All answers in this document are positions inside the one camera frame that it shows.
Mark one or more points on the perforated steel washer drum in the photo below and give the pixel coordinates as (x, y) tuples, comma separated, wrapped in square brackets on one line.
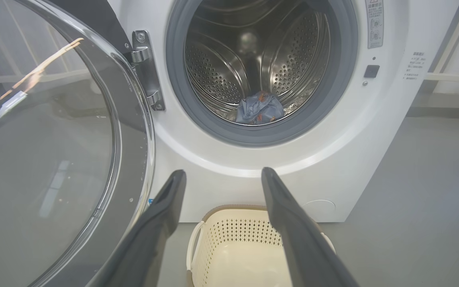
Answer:
[(213, 71)]

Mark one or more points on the black-rimmed glass washer door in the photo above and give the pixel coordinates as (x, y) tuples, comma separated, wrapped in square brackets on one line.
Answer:
[(54, 159)]

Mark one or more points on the round white filter cover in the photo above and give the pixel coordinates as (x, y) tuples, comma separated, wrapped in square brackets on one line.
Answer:
[(321, 209)]

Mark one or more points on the black door latch socket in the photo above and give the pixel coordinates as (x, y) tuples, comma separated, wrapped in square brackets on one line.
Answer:
[(371, 71)]

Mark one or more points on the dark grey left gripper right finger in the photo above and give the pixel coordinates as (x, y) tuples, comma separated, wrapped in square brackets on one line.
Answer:
[(301, 247)]

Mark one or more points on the blue bear-print garment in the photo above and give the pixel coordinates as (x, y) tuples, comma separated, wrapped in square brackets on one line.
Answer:
[(261, 107)]

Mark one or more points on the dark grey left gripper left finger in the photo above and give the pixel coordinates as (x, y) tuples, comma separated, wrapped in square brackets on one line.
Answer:
[(153, 239)]

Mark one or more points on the cream perforated laundry basket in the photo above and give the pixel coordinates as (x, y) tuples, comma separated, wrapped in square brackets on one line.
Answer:
[(245, 259)]

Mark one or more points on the grey warning sticker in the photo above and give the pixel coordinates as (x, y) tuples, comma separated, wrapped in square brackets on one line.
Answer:
[(375, 24)]

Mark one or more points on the white front-load washing machine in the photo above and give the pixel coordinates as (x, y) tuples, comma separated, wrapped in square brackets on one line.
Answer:
[(373, 139)]

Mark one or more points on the white metal railing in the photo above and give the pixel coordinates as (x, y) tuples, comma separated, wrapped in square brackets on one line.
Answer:
[(452, 77)]

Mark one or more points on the metal door hinge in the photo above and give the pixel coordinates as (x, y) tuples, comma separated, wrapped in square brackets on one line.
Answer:
[(148, 71)]

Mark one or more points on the printed instruction label sticker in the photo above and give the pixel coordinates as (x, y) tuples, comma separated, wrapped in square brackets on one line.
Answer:
[(414, 65)]

